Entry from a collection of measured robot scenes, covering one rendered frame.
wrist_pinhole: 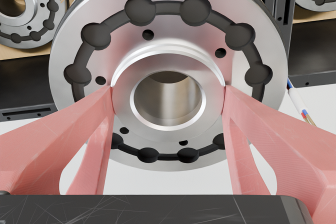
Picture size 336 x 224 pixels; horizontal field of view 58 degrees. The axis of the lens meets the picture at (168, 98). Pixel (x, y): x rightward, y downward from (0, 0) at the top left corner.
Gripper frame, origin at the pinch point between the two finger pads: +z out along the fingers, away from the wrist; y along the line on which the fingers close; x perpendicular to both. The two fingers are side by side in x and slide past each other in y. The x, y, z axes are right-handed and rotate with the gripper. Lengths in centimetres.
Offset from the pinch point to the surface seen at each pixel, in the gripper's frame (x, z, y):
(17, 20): 3.3, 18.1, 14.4
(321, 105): 27, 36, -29
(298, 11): 4.1, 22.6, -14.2
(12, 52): 8.6, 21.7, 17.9
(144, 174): 46, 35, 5
